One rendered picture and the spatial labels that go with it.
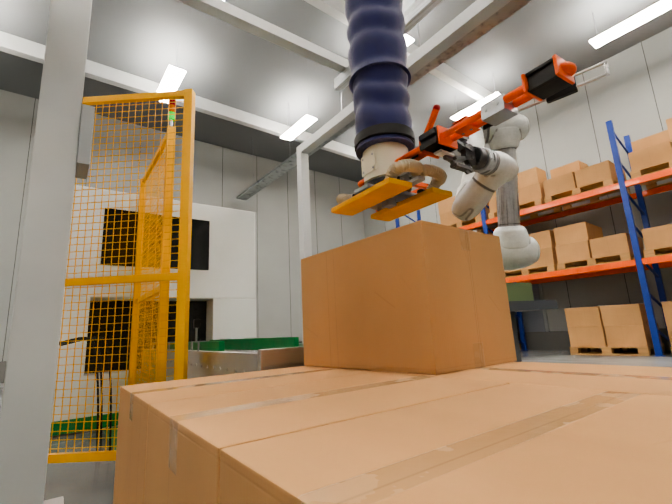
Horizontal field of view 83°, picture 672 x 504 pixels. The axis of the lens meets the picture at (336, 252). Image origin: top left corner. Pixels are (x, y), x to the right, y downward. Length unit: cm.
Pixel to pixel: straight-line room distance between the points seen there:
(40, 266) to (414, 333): 157
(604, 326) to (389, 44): 747
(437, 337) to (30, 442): 161
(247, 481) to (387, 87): 131
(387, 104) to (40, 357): 168
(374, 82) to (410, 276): 76
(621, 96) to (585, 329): 505
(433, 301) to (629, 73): 993
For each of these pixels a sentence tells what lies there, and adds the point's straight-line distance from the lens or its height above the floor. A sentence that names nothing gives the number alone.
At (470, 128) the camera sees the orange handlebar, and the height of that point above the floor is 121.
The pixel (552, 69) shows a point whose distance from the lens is 108.
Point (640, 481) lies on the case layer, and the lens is 40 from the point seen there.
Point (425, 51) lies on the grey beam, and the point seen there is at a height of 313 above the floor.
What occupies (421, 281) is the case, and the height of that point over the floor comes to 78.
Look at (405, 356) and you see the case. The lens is 107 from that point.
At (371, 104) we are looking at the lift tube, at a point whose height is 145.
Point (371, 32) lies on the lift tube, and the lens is 161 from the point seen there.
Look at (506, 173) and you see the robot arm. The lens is 153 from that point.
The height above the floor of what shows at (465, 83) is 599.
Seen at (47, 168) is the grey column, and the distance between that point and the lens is 213.
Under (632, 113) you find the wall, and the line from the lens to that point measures 1038.
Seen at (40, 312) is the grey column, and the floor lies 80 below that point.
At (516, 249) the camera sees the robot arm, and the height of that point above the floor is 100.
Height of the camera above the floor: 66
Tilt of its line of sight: 12 degrees up
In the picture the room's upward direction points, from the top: 3 degrees counter-clockwise
